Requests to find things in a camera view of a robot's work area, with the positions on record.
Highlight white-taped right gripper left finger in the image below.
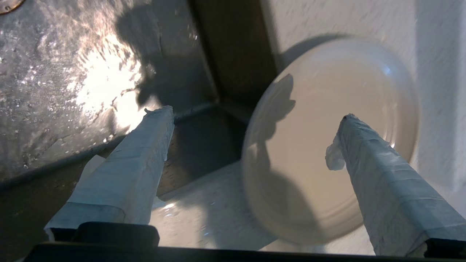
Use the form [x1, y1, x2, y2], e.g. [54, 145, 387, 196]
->
[44, 106, 175, 241]

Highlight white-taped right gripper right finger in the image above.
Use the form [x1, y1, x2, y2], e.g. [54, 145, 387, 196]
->
[325, 114, 466, 257]

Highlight white round plate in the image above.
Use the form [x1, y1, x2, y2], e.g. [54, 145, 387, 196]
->
[241, 38, 420, 245]

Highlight stainless steel sink basin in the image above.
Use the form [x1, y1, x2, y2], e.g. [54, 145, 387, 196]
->
[0, 0, 279, 262]

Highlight round metal drain strainer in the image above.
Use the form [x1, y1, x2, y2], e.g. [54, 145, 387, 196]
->
[0, 0, 25, 15]

